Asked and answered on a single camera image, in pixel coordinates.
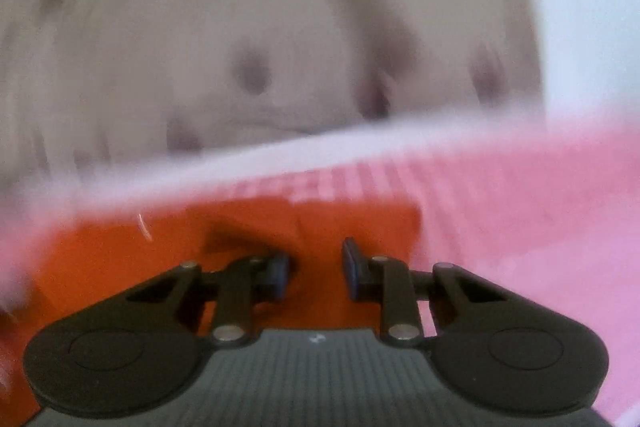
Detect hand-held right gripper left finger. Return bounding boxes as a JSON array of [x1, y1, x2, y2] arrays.
[[125, 253, 293, 349]]

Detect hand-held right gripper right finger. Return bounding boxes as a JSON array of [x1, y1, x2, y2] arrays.
[[341, 237, 507, 349]]

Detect orange small cloth garment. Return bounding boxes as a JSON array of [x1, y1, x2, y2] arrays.
[[10, 199, 422, 423]]

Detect pink checked blanket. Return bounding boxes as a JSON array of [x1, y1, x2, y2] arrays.
[[0, 119, 640, 427]]

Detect beige leaf print curtain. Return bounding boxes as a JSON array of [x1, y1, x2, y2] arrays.
[[0, 0, 548, 188]]

